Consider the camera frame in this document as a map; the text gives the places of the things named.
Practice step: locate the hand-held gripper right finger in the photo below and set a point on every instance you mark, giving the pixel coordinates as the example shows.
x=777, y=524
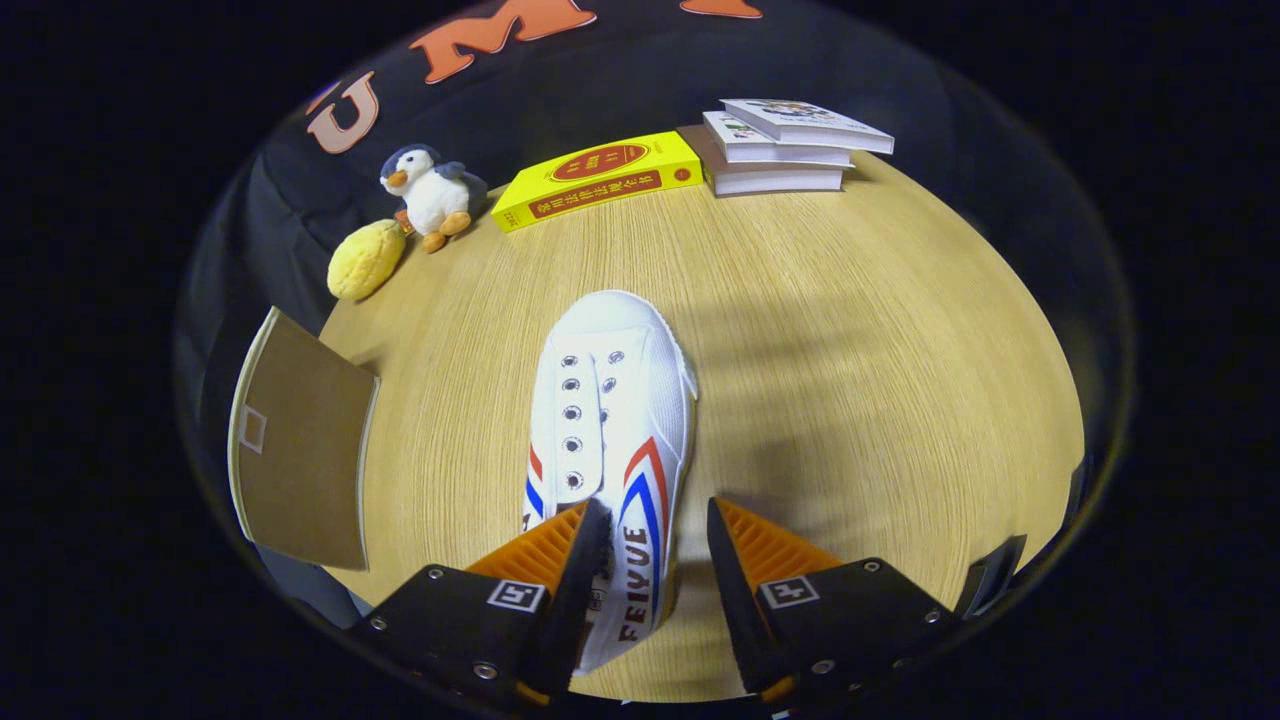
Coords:
x=735, y=600

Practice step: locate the beige fabric storage box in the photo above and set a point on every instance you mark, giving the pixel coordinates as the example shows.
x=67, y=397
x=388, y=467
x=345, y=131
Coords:
x=300, y=460

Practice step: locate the white shoe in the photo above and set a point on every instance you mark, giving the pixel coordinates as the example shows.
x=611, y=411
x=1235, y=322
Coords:
x=615, y=400

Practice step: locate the yellow book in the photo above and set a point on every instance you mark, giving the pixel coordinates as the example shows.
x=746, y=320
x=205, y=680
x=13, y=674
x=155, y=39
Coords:
x=600, y=165

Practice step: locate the brown cover book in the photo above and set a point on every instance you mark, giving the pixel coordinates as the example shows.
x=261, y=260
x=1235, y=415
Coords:
x=780, y=183

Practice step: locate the penguin plush toy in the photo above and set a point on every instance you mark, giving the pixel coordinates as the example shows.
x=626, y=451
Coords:
x=435, y=200

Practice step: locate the yellow bread plush toy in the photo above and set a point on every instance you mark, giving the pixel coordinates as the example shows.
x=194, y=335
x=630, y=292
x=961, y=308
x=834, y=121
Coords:
x=365, y=260

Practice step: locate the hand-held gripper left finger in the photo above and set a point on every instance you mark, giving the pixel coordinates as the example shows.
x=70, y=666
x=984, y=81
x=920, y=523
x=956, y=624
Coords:
x=575, y=590

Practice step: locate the white book illustrated cover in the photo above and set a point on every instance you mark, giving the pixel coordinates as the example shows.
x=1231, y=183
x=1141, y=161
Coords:
x=800, y=115

